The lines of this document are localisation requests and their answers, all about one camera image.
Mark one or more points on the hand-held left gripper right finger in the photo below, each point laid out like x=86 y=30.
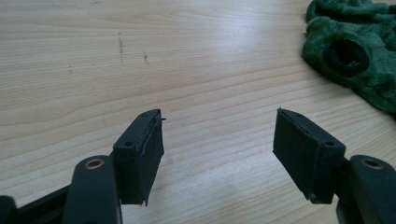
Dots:
x=306 y=158

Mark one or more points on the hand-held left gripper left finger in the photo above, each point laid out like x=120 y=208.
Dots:
x=137 y=158

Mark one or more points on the green fleece garment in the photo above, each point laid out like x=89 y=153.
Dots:
x=358 y=46

